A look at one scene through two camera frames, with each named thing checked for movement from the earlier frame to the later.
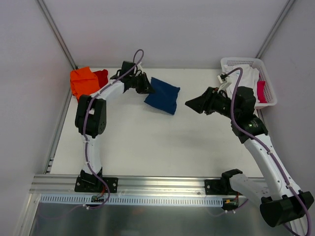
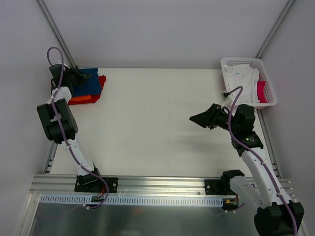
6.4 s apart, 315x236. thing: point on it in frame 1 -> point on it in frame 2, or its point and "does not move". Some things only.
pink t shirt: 260,88 does not move
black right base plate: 216,187 does not move
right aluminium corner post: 290,4 does not move
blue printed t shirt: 165,96 -> 91,85
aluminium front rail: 45,185 does not move
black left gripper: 139,82 -> 74,75
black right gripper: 207,100 -> 212,116
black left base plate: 91,184 does not move
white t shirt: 249,77 does not move
